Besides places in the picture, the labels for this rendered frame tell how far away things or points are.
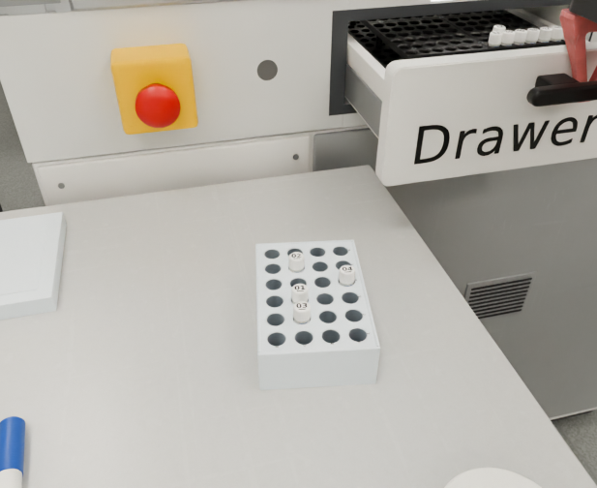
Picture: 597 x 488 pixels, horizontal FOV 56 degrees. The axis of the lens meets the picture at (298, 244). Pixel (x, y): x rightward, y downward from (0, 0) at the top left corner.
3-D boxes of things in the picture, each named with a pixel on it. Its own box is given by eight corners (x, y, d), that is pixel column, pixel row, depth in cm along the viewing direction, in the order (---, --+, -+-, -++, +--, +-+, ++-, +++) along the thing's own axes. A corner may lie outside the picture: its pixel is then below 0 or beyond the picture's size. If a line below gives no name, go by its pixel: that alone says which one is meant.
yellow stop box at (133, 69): (199, 132, 55) (192, 58, 51) (124, 139, 54) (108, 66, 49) (194, 110, 59) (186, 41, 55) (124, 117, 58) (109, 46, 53)
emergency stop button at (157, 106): (183, 128, 52) (178, 86, 50) (139, 133, 51) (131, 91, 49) (180, 114, 55) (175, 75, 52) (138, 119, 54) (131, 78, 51)
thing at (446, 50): (565, 47, 58) (567, 42, 58) (406, 62, 55) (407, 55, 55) (554, 42, 60) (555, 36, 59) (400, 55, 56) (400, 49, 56)
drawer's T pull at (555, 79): (611, 99, 47) (616, 83, 46) (531, 108, 45) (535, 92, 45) (583, 83, 50) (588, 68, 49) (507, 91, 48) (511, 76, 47)
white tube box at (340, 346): (375, 383, 41) (380, 349, 38) (259, 390, 40) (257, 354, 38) (351, 272, 51) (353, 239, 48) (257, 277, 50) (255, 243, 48)
